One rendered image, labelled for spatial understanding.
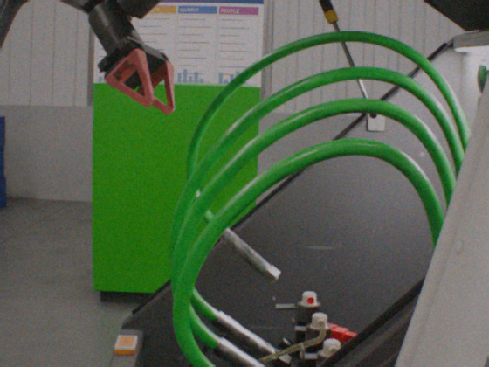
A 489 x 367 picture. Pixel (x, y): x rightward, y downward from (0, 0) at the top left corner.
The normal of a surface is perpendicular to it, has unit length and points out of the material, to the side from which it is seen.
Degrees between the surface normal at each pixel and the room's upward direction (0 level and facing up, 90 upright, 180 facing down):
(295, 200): 90
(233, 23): 90
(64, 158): 90
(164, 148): 90
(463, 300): 76
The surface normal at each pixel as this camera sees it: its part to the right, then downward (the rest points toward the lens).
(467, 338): -0.96, -0.26
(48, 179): -0.07, 0.14
